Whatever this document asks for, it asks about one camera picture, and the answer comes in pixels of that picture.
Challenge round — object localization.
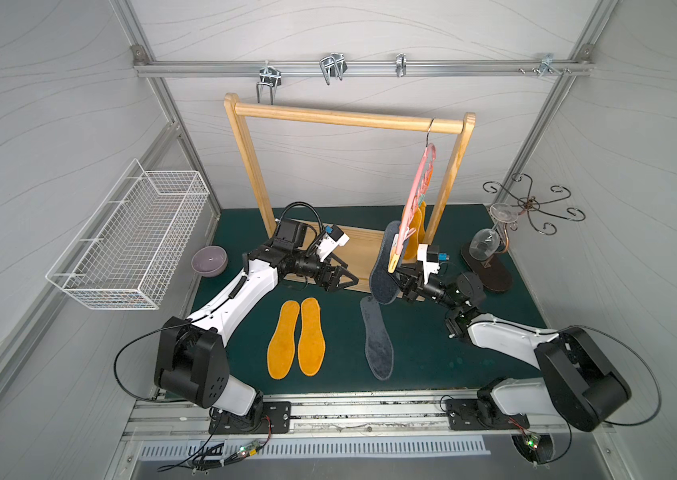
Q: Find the wooden clothes rack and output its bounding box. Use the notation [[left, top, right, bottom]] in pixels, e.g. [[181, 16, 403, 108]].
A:
[[222, 92, 477, 294]]

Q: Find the metal glass holder stand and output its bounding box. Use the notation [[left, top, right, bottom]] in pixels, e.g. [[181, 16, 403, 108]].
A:
[[459, 172, 586, 294]]

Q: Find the wine glass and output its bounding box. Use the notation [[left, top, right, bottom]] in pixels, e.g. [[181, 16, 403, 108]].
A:
[[468, 203, 518, 262]]

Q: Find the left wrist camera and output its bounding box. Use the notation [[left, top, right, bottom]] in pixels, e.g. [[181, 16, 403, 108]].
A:
[[316, 225, 349, 262]]

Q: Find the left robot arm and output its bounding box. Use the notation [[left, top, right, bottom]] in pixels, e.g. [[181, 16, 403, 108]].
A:
[[154, 219, 358, 431]]

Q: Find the metal hook clip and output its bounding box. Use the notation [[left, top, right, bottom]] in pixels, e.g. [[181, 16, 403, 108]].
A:
[[395, 53, 407, 78], [517, 54, 572, 78], [256, 65, 282, 105], [318, 53, 347, 85]]

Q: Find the white wire basket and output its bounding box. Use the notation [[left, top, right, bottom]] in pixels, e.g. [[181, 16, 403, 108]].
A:
[[46, 159, 210, 311]]

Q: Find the purple bowl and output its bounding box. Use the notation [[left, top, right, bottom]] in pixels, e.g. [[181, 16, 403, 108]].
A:
[[192, 245, 228, 278]]

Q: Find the dark grey insole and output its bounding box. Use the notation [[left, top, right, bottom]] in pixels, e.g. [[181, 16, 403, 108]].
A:
[[360, 296, 394, 381]]

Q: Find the pink plastic hanger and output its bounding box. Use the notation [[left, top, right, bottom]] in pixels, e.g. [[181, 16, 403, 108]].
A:
[[393, 121, 436, 257]]

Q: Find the yellow insole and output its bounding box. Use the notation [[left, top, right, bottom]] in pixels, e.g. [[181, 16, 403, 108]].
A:
[[403, 202, 426, 262], [298, 298, 326, 377], [266, 300, 300, 380]]

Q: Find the aluminium top rail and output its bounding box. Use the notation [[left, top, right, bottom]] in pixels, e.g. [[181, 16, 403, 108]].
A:
[[130, 45, 595, 79]]

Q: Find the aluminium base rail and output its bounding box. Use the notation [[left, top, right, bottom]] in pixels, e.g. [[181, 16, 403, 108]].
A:
[[121, 386, 615, 442]]

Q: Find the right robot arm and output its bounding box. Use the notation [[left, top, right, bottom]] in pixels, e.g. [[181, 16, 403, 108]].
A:
[[391, 266, 632, 432]]

